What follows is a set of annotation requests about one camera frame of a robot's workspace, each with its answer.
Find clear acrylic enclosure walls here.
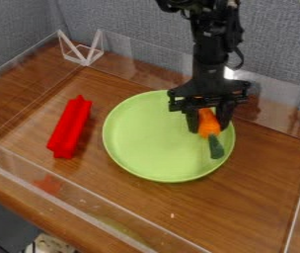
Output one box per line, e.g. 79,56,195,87
0,32,300,253

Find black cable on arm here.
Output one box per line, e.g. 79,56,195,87
226,19,247,71

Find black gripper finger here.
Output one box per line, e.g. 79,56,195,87
216,105,235,129
186,110,199,133

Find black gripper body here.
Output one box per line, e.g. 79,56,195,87
166,57,252,115

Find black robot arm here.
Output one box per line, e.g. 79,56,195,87
155,0,251,133

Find orange toy carrot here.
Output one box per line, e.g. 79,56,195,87
198,108,224,159

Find light green plate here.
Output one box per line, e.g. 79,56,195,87
103,91,236,183

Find clear acrylic corner bracket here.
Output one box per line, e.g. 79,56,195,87
56,30,104,66

